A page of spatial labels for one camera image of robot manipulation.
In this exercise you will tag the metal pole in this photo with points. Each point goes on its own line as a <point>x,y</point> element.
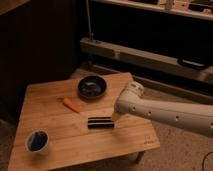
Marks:
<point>90,32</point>

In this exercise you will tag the black handle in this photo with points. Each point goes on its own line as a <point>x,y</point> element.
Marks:
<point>192,65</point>

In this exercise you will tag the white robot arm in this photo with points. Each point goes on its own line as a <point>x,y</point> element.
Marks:
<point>197,118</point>

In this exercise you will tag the long wooden bench case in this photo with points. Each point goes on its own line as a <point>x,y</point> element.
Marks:
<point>146,59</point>

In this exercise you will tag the dark ceramic bowl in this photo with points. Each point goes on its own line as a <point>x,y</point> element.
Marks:
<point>92,87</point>

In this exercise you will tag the black rectangular block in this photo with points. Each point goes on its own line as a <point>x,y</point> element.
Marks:
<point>100,122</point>

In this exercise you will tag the orange carrot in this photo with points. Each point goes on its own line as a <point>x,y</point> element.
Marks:
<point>71,105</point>

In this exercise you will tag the white cup with blue contents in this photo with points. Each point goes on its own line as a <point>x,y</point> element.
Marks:
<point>37,142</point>

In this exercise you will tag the wooden table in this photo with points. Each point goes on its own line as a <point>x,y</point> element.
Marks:
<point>71,142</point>

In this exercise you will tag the upper wooden shelf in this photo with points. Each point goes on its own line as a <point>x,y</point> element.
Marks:
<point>176,7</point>

